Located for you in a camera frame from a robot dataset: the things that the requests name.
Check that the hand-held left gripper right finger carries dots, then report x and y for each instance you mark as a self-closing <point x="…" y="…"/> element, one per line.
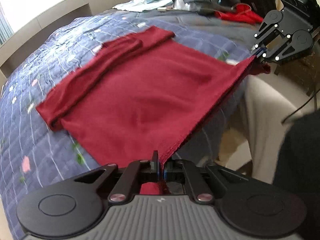
<point x="170" y="171"/>

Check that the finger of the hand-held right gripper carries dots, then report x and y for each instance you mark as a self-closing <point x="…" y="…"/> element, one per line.
<point x="257" y="45"/>
<point x="266" y="54"/>

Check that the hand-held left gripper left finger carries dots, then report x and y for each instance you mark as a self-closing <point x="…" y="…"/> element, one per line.
<point x="155" y="167"/>

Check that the dark red long-sleeve shirt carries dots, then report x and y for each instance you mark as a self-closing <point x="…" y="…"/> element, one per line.
<point x="140" y="100"/>

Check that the bright red cloth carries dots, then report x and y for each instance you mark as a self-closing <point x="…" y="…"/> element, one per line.
<point x="240" y="16"/>

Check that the brown woven object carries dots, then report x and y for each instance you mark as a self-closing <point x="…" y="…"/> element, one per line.
<point x="302" y="75"/>

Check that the person's beige trouser leg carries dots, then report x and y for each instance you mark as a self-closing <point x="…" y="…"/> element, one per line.
<point x="262" y="120"/>

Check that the white plastic bag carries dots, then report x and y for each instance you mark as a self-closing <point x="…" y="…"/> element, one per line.
<point x="183" y="3"/>

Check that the light blue cloth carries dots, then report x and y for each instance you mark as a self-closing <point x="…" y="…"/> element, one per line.
<point x="140" y="3"/>

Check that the person's black top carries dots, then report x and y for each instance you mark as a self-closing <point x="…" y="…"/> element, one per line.
<point x="300" y="180"/>

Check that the blue plaid floral quilt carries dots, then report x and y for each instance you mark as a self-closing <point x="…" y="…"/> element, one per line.
<point x="25" y="130"/>

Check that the beige window seat cabinet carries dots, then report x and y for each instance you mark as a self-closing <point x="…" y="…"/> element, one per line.
<point x="50" y="12"/>

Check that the blue-grey curtain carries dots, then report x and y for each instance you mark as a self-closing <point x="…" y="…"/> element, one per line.
<point x="5" y="30"/>

